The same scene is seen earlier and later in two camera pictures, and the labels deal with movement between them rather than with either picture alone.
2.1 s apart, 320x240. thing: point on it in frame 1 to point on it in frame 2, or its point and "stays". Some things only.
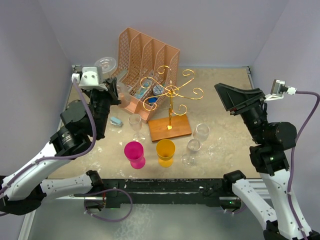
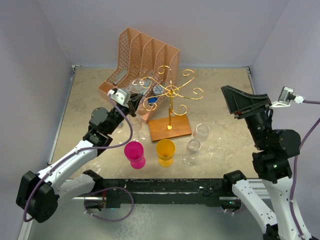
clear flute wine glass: x=135 y=120 stays
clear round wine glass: x=201 y=132 stays
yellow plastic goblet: x=165 y=150 stays
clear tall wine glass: x=107 y=65 to x=137 y=85
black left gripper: x=112 y=91 to x=133 y=103
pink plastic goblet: x=134 y=151 stays
